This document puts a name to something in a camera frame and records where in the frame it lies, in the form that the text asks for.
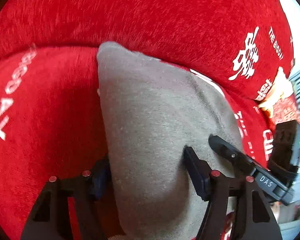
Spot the grey knit garment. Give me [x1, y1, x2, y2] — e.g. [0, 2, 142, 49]
[96, 41, 246, 240]

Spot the red printed sofa cover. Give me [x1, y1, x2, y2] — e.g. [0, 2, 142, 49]
[0, 0, 300, 240]

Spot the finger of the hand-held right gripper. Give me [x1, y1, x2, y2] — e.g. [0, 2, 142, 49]
[208, 135, 260, 178]

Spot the red gold printed bag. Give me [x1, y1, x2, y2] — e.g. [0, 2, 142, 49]
[254, 67, 300, 161]

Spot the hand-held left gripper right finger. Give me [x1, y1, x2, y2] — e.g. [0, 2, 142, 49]
[183, 146, 283, 240]

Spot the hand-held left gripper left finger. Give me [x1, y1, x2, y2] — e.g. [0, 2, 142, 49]
[20, 154, 113, 240]

